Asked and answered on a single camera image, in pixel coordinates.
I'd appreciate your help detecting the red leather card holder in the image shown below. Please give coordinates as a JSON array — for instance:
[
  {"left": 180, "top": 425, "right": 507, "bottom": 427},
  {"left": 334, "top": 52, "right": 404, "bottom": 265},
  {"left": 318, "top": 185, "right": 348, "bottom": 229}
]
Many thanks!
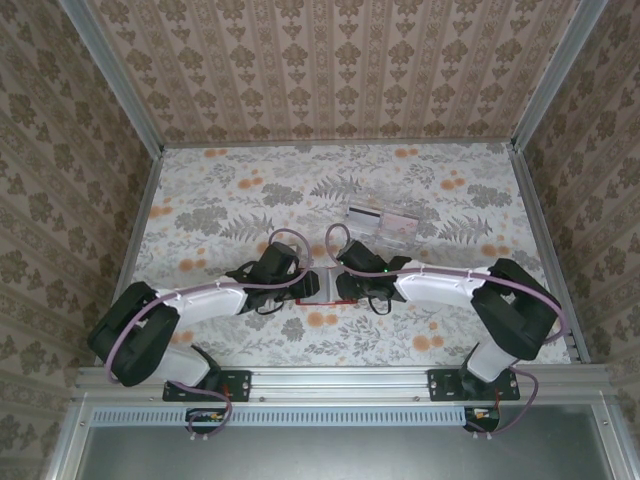
[{"left": 294, "top": 267, "right": 359, "bottom": 307}]

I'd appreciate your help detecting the white card with black stripe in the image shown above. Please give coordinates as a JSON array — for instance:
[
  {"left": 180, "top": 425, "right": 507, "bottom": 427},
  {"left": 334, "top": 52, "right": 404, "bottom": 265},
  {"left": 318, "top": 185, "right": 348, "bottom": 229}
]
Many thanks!
[{"left": 347, "top": 203, "right": 385, "bottom": 227}]

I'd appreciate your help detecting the clear acrylic box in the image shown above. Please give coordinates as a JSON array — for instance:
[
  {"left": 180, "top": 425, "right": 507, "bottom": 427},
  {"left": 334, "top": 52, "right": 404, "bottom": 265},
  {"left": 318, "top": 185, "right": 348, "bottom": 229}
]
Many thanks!
[{"left": 343, "top": 191, "right": 420, "bottom": 252}]

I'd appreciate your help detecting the floral patterned table cover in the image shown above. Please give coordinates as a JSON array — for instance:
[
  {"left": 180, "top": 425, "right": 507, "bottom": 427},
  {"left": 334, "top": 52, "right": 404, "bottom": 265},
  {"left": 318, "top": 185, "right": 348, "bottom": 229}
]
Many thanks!
[{"left": 121, "top": 144, "right": 577, "bottom": 369}]

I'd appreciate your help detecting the grey metal panel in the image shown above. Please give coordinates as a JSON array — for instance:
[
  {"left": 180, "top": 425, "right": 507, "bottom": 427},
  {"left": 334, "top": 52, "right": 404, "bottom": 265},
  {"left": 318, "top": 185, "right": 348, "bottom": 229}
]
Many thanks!
[{"left": 78, "top": 403, "right": 604, "bottom": 480}]

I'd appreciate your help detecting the thin black wire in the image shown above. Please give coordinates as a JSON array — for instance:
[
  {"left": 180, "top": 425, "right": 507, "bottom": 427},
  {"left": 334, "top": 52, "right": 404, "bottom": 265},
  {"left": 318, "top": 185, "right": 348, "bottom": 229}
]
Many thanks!
[
  {"left": 366, "top": 293, "right": 395, "bottom": 317},
  {"left": 252, "top": 293, "right": 288, "bottom": 317}
]

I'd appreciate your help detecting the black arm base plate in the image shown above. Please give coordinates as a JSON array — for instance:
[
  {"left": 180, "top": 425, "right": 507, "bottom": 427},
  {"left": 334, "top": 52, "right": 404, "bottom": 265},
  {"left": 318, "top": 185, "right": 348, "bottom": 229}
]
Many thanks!
[
  {"left": 161, "top": 368, "right": 253, "bottom": 403},
  {"left": 428, "top": 366, "right": 522, "bottom": 403}
]

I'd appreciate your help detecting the white slotted cable duct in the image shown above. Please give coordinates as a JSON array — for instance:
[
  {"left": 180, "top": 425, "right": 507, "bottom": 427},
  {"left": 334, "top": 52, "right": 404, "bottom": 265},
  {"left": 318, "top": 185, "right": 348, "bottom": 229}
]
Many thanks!
[{"left": 91, "top": 406, "right": 470, "bottom": 427}]

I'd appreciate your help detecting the aluminium back rail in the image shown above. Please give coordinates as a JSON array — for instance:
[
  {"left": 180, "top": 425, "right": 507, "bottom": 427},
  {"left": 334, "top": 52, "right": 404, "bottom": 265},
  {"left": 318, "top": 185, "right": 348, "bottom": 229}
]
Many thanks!
[{"left": 162, "top": 140, "right": 516, "bottom": 150}]

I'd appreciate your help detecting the short purple base cable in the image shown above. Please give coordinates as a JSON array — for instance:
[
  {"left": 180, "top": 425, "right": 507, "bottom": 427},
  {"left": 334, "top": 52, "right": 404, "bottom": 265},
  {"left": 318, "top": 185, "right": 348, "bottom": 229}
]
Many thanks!
[
  {"left": 471, "top": 366, "right": 541, "bottom": 442},
  {"left": 166, "top": 381, "right": 235, "bottom": 444}
]

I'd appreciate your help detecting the aluminium side rail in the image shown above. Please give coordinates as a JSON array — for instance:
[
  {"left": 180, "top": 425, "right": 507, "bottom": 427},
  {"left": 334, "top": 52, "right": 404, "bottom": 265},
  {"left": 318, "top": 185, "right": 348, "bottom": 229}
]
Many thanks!
[
  {"left": 118, "top": 146, "right": 167, "bottom": 372},
  {"left": 508, "top": 144, "right": 590, "bottom": 367}
]

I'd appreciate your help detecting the aluminium frame post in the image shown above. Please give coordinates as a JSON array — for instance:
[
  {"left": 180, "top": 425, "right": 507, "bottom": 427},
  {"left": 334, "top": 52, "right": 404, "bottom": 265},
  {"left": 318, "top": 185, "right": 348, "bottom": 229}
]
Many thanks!
[
  {"left": 63, "top": 0, "right": 167, "bottom": 154},
  {"left": 508, "top": 0, "right": 597, "bottom": 152}
]

